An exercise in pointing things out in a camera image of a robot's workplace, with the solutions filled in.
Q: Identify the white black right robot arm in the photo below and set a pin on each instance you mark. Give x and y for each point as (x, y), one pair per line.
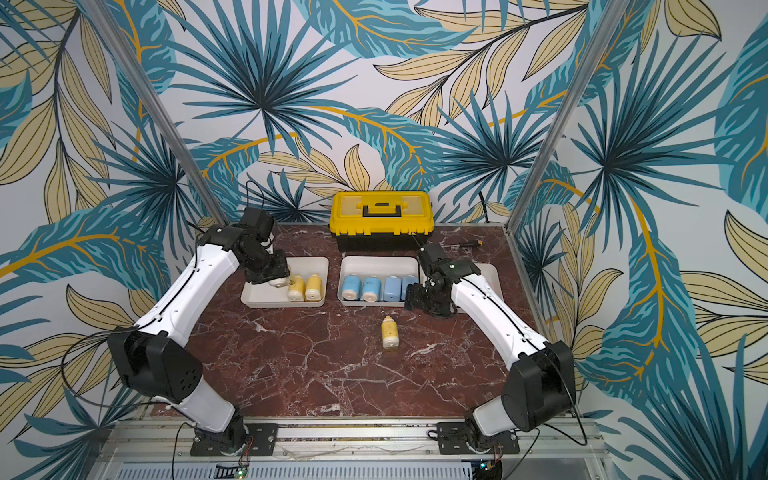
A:
(540, 384)

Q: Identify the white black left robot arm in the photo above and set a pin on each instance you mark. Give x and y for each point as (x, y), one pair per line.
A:
(150, 357)

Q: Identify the white left storage tray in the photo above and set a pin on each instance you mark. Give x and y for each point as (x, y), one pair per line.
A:
(265, 296)

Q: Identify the white right storage tray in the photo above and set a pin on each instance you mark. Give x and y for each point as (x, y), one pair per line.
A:
(492, 276)

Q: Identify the blue pencil sharpener bottom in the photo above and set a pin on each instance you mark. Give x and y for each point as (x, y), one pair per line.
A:
(392, 289)

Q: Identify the white middle storage tray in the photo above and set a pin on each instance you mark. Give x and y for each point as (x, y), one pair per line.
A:
(377, 266)

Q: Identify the blue pencil sharpener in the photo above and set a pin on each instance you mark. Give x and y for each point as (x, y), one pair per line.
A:
(406, 282)
(371, 289)
(392, 289)
(351, 288)

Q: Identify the yellow pencil sharpener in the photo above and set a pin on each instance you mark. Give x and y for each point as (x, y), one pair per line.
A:
(390, 334)
(296, 289)
(279, 283)
(314, 288)

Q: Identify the yellow black toolbox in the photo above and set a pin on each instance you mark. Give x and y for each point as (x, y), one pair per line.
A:
(380, 221)

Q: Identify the black yellow screwdriver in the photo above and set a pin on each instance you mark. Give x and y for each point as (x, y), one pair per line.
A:
(468, 244)

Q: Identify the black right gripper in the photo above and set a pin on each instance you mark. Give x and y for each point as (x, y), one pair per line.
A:
(423, 297)

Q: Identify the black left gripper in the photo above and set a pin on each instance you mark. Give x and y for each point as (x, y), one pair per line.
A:
(281, 270)

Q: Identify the white storage tray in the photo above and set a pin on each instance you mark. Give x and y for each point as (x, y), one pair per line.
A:
(377, 266)
(492, 276)
(265, 296)

